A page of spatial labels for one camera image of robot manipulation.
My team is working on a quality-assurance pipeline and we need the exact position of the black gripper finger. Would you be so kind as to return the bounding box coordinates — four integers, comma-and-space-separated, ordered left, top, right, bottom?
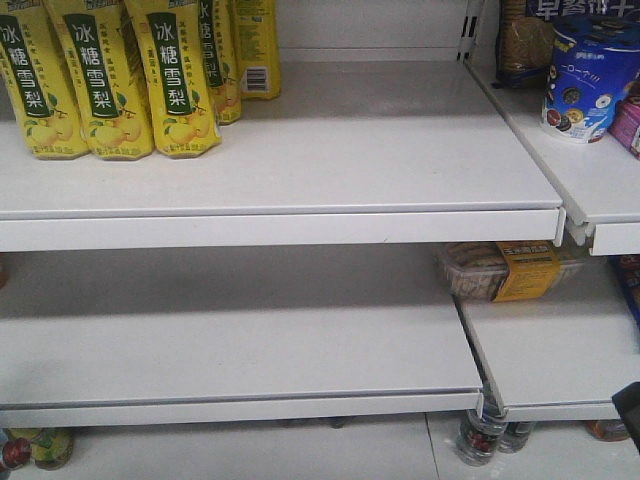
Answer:
611, 381, 640, 451

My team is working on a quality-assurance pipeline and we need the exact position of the clear water bottle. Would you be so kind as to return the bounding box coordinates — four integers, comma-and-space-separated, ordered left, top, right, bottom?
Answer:
498, 421, 536, 454
456, 410, 507, 466

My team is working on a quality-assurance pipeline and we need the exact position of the blue snack box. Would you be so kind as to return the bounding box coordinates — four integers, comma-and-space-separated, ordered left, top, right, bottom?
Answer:
609, 254, 640, 324

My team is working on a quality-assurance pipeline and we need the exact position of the clear pastry box yellow band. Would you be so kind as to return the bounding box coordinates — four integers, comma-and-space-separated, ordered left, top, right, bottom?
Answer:
435, 241, 588, 302

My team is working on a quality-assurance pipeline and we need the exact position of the pink snack box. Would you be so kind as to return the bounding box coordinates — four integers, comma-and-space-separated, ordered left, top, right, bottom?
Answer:
609, 81, 639, 159

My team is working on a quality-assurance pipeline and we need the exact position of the blue cookie tub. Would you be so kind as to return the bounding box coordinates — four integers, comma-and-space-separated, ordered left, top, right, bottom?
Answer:
541, 14, 639, 144

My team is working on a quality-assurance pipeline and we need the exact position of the brown biscuit packet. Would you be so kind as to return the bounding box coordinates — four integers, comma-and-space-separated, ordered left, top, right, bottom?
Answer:
495, 0, 554, 88

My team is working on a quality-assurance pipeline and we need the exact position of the yellow pear drink carton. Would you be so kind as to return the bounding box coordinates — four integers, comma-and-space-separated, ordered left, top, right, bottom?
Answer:
125, 1, 221, 159
1, 1, 90, 160
45, 1, 155, 160
198, 0, 242, 125
233, 0, 281, 100

